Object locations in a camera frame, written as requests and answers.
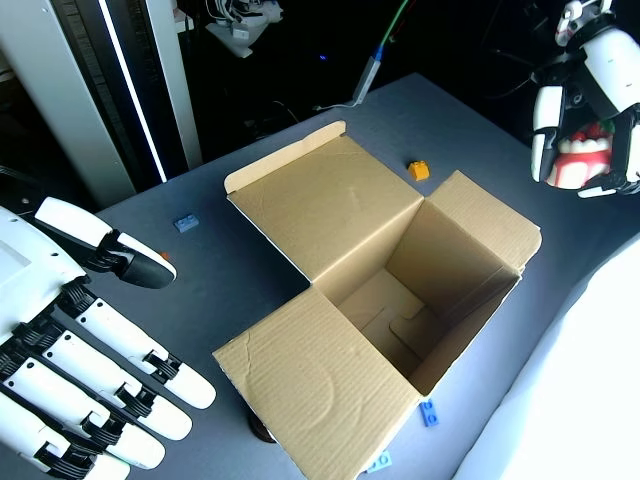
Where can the grey table cloth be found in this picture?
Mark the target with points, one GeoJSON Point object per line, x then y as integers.
{"type": "Point", "coordinates": [240, 280]}

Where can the strawberry cream cake toy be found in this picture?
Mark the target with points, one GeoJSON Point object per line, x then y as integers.
{"type": "Point", "coordinates": [575, 167]}

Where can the white LED light strip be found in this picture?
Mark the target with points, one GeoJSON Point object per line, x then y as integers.
{"type": "Point", "coordinates": [132, 90]}

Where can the wide white frame column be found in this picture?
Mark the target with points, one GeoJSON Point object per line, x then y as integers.
{"type": "Point", "coordinates": [60, 90]}

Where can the grey adapter with blue plug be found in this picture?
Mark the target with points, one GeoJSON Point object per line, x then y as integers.
{"type": "Point", "coordinates": [367, 77]}

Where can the white backdrop sheet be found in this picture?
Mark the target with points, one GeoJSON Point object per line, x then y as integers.
{"type": "Point", "coordinates": [575, 375]}

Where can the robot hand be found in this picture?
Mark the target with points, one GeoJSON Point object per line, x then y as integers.
{"type": "Point", "coordinates": [35, 280]}
{"type": "Point", "coordinates": [612, 70]}

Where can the cardboard box with flaps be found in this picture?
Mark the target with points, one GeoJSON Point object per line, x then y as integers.
{"type": "Point", "coordinates": [320, 210]}

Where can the yellow-orange toy brick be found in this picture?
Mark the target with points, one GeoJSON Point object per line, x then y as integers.
{"type": "Point", "coordinates": [419, 171]}

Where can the narrow white frame column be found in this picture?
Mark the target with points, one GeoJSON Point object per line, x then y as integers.
{"type": "Point", "coordinates": [175, 75]}

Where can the light blue toy brick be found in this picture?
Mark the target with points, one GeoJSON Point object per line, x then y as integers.
{"type": "Point", "coordinates": [186, 223]}
{"type": "Point", "coordinates": [378, 462]}

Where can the chocolate cupcake toy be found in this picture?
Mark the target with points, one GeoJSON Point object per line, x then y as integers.
{"type": "Point", "coordinates": [260, 431]}

